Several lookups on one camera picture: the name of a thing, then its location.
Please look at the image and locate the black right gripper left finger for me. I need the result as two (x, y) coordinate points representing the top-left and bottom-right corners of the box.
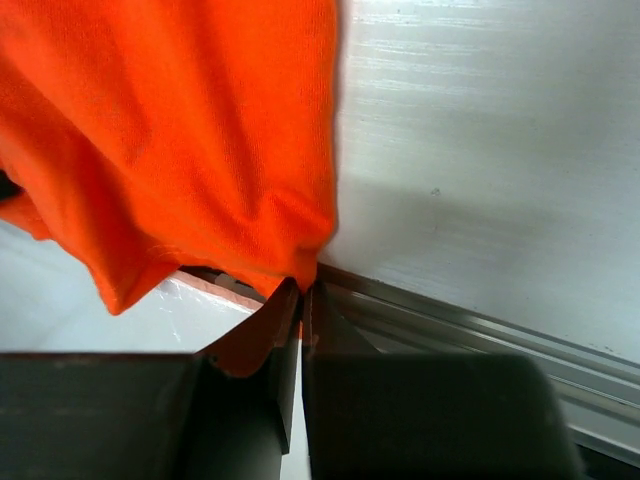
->
(1, 279), (300, 479)

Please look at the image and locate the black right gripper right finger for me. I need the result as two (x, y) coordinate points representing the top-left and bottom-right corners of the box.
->
(302, 283), (581, 479)

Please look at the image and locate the orange t shirt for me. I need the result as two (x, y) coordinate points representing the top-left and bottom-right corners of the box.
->
(1, 1), (337, 314)

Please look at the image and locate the aluminium table rail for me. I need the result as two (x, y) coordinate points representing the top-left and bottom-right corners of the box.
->
(179, 262), (640, 469)

